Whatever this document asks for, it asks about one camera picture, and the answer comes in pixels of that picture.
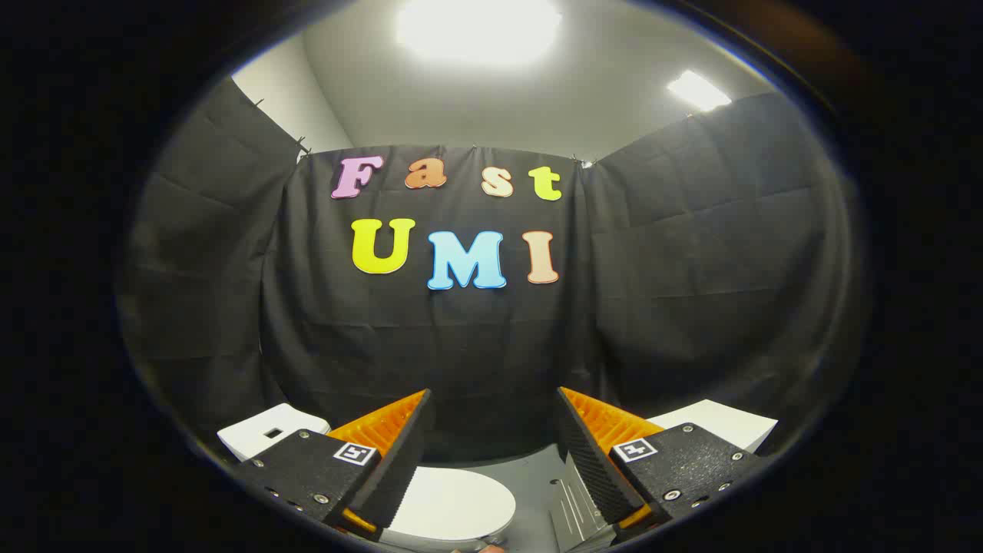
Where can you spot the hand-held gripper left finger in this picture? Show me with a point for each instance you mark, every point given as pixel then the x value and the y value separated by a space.
pixel 395 468

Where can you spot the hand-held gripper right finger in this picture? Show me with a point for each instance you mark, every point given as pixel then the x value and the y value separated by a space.
pixel 587 461

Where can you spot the small ceiling light panel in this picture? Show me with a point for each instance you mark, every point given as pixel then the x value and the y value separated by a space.
pixel 697 91

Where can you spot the white toilet tank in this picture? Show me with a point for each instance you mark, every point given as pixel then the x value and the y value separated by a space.
pixel 257 434

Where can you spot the black backdrop cloth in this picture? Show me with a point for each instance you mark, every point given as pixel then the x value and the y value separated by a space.
pixel 461 346

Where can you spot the large ceiling light panel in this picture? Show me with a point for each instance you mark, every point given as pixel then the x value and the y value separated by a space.
pixel 478 31

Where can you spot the grey cabinet with white top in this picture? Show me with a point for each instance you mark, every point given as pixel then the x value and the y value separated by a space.
pixel 722 426

